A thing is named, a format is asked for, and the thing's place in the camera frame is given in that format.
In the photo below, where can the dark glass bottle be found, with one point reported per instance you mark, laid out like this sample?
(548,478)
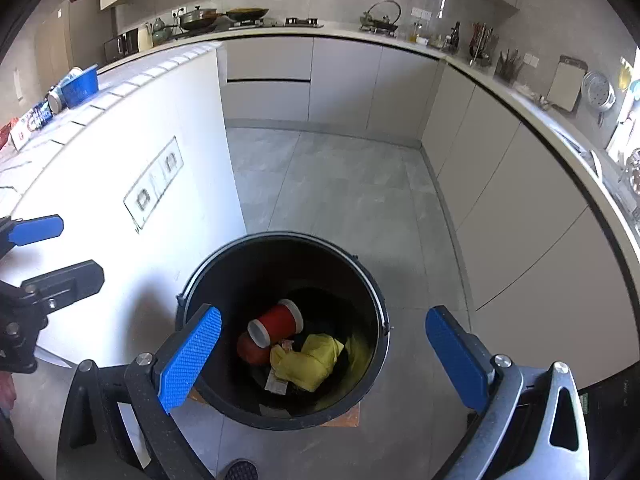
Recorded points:
(455,39)

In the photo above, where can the wooden stool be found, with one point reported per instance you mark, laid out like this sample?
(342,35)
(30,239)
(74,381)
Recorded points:
(345,417)

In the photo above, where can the hanging yellow cloth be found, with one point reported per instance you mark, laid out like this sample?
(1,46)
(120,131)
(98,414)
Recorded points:
(626,76)

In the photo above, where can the white tissue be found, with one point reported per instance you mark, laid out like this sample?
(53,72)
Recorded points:
(276,382)

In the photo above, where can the black bucket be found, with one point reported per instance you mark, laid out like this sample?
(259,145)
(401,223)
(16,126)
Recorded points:
(230,270)

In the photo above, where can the black utensil holder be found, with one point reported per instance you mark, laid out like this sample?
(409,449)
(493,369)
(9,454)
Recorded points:
(509,71)

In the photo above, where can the grey kitchen counter cabinets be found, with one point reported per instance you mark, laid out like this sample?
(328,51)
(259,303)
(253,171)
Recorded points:
(350,80)

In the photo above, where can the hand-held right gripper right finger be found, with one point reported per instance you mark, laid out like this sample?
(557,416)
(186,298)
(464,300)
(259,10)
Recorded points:
(457,360)

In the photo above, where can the white jug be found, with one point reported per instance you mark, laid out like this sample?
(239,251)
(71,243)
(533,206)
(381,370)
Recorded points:
(145,38)

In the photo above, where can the black microwave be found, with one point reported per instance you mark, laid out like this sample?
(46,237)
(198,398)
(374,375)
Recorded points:
(120,45)

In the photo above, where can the white cutting board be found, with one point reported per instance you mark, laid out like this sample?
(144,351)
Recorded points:
(566,85)

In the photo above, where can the yellow cloth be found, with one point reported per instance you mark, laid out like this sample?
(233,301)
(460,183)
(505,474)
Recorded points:
(626,76)
(305,365)

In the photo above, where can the person's left hand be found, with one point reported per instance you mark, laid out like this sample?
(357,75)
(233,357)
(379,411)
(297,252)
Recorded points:
(6,391)

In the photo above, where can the round metal steamer plate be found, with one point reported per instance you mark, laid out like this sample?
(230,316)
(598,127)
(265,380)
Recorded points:
(597,92)

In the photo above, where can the green glass jar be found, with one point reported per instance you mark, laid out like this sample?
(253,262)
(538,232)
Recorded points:
(161,32)

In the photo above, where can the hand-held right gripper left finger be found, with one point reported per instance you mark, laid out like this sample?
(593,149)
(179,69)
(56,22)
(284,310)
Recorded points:
(192,360)

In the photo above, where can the dish drying rack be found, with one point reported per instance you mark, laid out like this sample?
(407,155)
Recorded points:
(634,167)

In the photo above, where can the beige refrigerator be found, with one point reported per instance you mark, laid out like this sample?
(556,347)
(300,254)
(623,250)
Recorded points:
(75,35)

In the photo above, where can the bright window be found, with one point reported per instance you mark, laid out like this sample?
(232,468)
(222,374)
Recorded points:
(631,125)

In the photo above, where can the black gas stove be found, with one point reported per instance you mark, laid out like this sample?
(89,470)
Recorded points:
(300,22)

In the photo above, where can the white wall panel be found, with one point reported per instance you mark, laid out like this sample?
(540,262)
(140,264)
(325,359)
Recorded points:
(18,84)

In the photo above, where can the frying pan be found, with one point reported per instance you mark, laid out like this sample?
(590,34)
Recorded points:
(247,12)

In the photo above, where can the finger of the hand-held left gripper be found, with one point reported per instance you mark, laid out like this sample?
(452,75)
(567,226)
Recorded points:
(37,230)
(65,282)

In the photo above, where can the person's left shoe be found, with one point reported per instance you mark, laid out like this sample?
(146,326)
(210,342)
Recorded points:
(241,471)

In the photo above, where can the white socket panel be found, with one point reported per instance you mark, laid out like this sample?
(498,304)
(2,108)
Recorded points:
(152,185)

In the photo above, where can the blue bowl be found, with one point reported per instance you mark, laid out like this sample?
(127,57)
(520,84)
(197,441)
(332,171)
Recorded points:
(80,87)

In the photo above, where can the blue soda can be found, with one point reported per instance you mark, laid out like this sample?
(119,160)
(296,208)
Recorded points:
(56,100)

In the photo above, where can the red paper cup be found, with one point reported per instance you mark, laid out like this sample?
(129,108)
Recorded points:
(275,322)

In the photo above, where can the white checkered table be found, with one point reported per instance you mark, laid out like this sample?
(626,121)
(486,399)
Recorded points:
(165,85)

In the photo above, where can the wok with lid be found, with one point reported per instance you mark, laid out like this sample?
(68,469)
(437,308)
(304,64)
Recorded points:
(197,17)

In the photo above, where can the white red carton box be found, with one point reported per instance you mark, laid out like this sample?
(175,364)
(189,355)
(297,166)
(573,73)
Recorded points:
(20,134)

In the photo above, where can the hanging utensil rack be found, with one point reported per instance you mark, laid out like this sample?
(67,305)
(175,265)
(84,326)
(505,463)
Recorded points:
(481,45)

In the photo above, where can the yellow oil bottle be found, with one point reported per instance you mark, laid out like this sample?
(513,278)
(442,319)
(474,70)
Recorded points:
(417,32)

